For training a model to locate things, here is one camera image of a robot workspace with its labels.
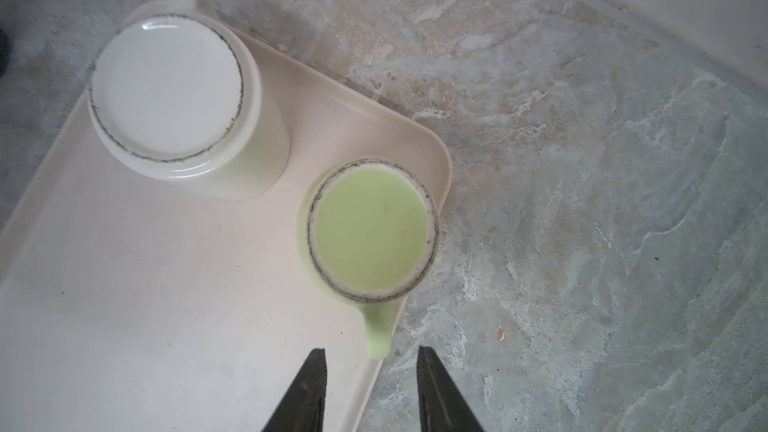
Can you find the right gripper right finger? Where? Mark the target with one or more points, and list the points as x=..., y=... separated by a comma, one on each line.
x=441, y=405

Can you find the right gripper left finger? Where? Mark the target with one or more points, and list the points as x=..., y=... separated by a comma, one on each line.
x=302, y=407

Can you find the light green mug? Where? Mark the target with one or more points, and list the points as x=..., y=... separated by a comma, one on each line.
x=367, y=234

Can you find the white mug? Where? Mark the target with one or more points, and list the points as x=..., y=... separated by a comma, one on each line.
x=178, y=97

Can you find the beige plastic tray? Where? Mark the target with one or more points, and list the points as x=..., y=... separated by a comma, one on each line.
x=128, y=304

